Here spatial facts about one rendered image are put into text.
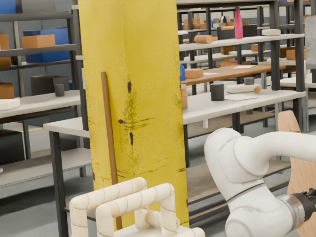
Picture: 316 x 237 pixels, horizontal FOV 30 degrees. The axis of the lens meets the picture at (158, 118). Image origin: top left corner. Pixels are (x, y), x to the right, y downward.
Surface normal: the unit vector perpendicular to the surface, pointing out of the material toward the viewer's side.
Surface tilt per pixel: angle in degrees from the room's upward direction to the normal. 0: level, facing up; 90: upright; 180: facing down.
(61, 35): 90
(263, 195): 53
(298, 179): 88
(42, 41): 90
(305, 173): 88
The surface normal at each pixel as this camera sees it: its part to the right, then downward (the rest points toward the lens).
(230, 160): -0.65, 0.04
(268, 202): 0.47, -0.55
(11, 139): 0.68, 0.08
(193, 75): -0.36, 0.18
